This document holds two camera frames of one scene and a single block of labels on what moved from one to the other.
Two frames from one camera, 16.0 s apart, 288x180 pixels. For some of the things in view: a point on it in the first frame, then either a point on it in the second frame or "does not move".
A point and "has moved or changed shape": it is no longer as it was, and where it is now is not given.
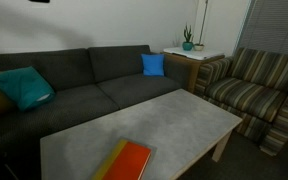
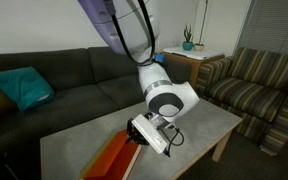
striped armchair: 262,89 does not move
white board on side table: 194,54 does not move
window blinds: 274,26 does not move
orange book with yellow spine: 125,161 has moved or changed shape
